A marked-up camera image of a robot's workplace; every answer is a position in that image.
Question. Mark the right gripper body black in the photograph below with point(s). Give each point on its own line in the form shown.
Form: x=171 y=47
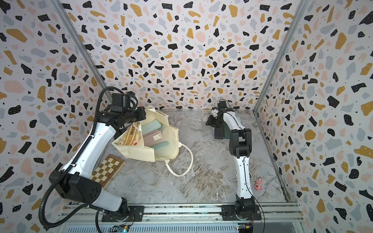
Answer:
x=214 y=121

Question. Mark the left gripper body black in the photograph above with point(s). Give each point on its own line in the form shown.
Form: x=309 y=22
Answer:
x=133 y=115

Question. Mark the black pencil case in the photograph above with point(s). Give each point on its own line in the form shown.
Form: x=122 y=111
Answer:
x=219 y=133

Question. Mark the dark green book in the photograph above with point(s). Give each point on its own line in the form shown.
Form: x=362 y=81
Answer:
x=227 y=132

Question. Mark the cream floral canvas bag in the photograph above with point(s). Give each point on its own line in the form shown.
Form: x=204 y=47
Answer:
x=131 y=144

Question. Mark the translucent grey pencil case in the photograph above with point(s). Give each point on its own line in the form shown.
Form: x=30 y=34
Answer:
x=205 y=129

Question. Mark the teal translucent pencil case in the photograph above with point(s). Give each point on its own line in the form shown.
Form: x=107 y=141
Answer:
x=160 y=145

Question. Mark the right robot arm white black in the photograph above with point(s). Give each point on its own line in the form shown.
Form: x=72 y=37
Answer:
x=240 y=147

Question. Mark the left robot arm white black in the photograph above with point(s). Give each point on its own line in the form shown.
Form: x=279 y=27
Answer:
x=73 y=181

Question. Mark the sage green pencil case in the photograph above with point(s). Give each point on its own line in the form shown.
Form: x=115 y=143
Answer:
x=150 y=127

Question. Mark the wooden chessboard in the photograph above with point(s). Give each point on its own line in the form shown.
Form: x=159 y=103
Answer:
x=107 y=170

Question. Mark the small pink toy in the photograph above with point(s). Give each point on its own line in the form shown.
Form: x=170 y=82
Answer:
x=258 y=185

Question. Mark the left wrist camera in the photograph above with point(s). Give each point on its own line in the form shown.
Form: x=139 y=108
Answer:
x=123 y=102

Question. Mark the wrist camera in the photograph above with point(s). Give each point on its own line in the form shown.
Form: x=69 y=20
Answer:
x=123 y=102
x=222 y=104

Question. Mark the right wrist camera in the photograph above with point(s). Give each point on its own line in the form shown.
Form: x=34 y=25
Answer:
x=222 y=104

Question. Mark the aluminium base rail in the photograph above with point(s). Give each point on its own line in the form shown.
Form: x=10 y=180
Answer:
x=191 y=218

